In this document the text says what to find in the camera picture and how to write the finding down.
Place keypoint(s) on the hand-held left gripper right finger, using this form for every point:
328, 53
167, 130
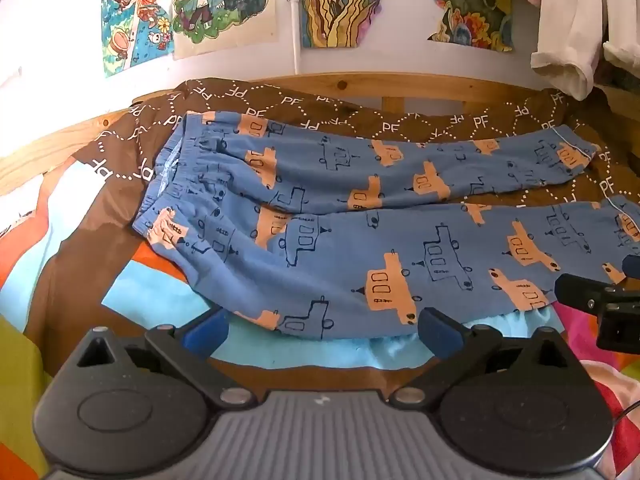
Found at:
441, 337

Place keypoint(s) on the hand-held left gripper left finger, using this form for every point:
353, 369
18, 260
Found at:
206, 336

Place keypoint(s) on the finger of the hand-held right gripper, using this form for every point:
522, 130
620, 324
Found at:
580, 291
632, 266

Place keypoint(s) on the blue car print pants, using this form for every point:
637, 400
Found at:
310, 160

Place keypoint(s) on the colourful bedsheet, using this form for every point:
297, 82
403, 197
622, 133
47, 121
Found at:
125, 290

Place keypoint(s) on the brown printed blanket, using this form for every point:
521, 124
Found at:
350, 105

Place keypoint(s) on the cream hanging garment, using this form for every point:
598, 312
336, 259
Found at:
565, 20

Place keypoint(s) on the wooden bed frame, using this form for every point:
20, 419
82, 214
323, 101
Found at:
450, 85

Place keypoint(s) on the white wall pipe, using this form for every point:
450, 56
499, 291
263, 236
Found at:
295, 35

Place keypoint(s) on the blue cartoon wall poster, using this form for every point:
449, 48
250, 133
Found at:
135, 20

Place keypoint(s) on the torn colourful wall poster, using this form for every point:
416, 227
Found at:
340, 10

